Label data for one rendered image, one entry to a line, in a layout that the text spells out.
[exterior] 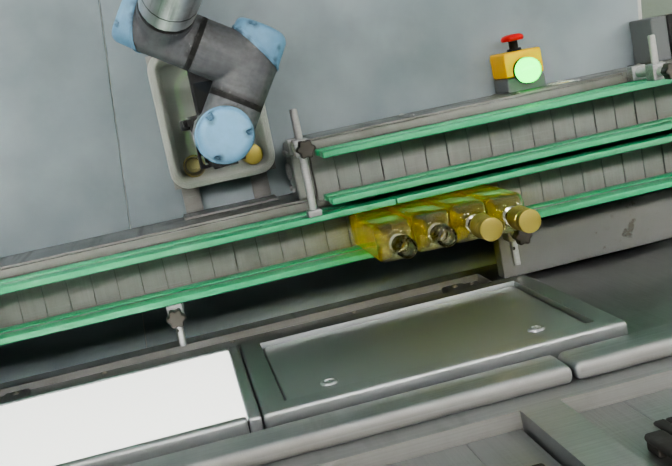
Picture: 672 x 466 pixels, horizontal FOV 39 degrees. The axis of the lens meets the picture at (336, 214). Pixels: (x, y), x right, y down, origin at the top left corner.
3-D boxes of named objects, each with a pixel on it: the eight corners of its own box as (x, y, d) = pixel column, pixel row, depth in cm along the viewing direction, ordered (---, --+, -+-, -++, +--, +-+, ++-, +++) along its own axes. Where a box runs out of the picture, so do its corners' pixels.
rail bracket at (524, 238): (489, 259, 161) (518, 273, 148) (482, 220, 160) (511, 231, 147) (510, 254, 162) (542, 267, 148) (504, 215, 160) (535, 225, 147)
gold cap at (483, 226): (471, 240, 134) (482, 244, 130) (467, 216, 134) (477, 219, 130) (494, 234, 135) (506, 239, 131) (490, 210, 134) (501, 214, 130)
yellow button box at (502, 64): (494, 94, 171) (509, 93, 164) (487, 53, 170) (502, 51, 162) (530, 86, 172) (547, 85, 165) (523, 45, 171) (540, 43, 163)
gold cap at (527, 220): (533, 210, 136) (546, 213, 131) (524, 233, 136) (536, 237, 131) (512, 201, 135) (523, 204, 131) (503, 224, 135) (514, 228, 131)
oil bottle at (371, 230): (353, 244, 156) (384, 266, 135) (346, 211, 155) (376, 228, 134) (386, 237, 157) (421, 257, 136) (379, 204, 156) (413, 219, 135)
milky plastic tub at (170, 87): (173, 187, 162) (174, 192, 153) (144, 57, 158) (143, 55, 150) (272, 166, 164) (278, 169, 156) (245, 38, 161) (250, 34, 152)
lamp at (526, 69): (515, 85, 164) (521, 85, 161) (510, 59, 163) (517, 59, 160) (539, 80, 164) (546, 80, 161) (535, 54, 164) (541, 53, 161)
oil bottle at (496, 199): (452, 220, 158) (497, 238, 138) (446, 187, 158) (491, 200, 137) (483, 213, 159) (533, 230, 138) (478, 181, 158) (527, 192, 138)
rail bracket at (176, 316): (169, 336, 152) (171, 358, 139) (160, 295, 151) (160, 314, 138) (194, 330, 153) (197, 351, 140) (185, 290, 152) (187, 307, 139)
